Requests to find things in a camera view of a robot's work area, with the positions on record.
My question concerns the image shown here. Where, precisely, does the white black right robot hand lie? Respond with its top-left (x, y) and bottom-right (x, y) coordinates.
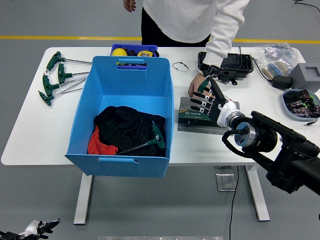
top-left (189, 69), bottom-right (238, 128)

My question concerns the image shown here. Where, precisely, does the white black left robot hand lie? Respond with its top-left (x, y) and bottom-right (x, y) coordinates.
top-left (18, 218), bottom-right (61, 240)

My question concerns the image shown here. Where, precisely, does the person's left hand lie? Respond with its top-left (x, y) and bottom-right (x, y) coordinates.
top-left (187, 72), bottom-right (216, 99)

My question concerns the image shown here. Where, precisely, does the person's right hand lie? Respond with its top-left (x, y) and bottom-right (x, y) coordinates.
top-left (123, 0), bottom-right (137, 13)

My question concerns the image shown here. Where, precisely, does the small green T-handle hex key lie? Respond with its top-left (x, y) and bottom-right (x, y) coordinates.
top-left (196, 78), bottom-right (212, 94)

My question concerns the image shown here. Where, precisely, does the green grey hex key stand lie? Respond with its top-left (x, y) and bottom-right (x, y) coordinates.
top-left (176, 96), bottom-right (240, 136)

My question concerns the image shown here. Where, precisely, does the large green T-handle hex key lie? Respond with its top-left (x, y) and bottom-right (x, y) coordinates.
top-left (114, 123), bottom-right (167, 156)

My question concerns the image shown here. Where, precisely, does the large blue plastic box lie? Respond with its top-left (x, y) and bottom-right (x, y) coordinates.
top-left (64, 55), bottom-right (175, 178)

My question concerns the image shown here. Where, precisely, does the grey foam box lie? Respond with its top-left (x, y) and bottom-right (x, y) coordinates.
top-left (290, 62), bottom-right (320, 91)

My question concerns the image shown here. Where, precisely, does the small dark blue bin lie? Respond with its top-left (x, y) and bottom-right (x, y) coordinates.
top-left (110, 43), bottom-right (160, 71)

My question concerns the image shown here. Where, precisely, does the black plastic tray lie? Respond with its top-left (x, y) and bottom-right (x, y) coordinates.
top-left (197, 51), bottom-right (255, 79)

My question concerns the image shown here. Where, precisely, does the yellow ball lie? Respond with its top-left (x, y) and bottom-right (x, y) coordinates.
top-left (111, 47), bottom-right (128, 57)

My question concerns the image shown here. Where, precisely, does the white table leg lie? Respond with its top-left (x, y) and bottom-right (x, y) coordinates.
top-left (73, 172), bottom-right (94, 226)
top-left (244, 165), bottom-right (271, 222)

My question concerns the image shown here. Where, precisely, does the person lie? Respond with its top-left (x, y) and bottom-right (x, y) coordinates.
top-left (122, 0), bottom-right (251, 99)

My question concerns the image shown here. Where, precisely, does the light blue bowl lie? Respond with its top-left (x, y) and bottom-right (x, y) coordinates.
top-left (281, 89), bottom-right (320, 122)

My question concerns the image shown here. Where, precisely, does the black power adapter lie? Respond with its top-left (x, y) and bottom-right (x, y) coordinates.
top-left (271, 75), bottom-right (294, 90)

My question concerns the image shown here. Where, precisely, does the taped resistor strip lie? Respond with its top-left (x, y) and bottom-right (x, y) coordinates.
top-left (262, 62), bottom-right (287, 78)

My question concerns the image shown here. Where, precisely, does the metal floor plate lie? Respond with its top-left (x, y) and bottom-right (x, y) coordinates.
top-left (215, 173), bottom-right (238, 192)

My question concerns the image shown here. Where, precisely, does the clear plastic parts bag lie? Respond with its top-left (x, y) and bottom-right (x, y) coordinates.
top-left (254, 42), bottom-right (300, 76)

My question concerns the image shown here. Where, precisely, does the dark small parts pile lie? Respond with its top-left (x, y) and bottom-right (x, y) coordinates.
top-left (286, 89), bottom-right (320, 118)

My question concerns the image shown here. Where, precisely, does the black cloth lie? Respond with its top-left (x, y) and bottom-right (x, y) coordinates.
top-left (92, 105), bottom-right (167, 158)

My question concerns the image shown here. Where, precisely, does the red cloth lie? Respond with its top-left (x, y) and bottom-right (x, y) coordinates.
top-left (87, 125), bottom-right (119, 155)

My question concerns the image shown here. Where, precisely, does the thin wire loop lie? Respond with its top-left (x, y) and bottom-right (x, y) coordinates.
top-left (171, 61), bottom-right (190, 74)

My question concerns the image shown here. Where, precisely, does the black strap mount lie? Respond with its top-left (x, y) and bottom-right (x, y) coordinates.
top-left (208, 65), bottom-right (238, 86)

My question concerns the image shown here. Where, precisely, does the black adapter cord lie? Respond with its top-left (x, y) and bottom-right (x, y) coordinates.
top-left (238, 46), bottom-right (275, 82)

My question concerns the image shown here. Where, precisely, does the black looped floor cable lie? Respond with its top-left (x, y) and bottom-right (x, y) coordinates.
top-left (293, 0), bottom-right (320, 12)

